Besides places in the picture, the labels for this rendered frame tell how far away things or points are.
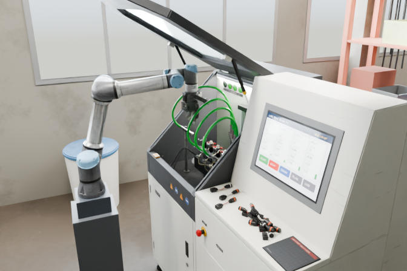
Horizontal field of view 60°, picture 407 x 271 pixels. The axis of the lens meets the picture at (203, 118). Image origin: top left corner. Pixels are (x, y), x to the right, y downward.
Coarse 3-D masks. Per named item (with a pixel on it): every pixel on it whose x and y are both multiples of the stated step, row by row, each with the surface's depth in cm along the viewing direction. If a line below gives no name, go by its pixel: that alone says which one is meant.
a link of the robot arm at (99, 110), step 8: (112, 80) 196; (96, 104) 196; (104, 104) 196; (96, 112) 197; (104, 112) 199; (96, 120) 198; (104, 120) 201; (88, 128) 202; (96, 128) 200; (88, 136) 202; (96, 136) 201; (88, 144) 202; (96, 144) 203
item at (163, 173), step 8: (152, 152) 240; (152, 160) 236; (160, 160) 228; (152, 168) 239; (160, 168) 224; (168, 168) 217; (160, 176) 226; (168, 176) 214; (176, 176) 207; (160, 184) 229; (168, 184) 216; (176, 184) 205; (184, 184) 198; (168, 192) 219; (184, 192) 197; (176, 200) 209; (184, 200) 199; (184, 208) 200
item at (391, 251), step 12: (276, 72) 218; (288, 72) 218; (300, 72) 217; (396, 192) 148; (396, 204) 151; (396, 216) 154; (396, 228) 157; (396, 240) 160; (384, 252) 158; (396, 252) 163; (384, 264) 160; (396, 264) 166
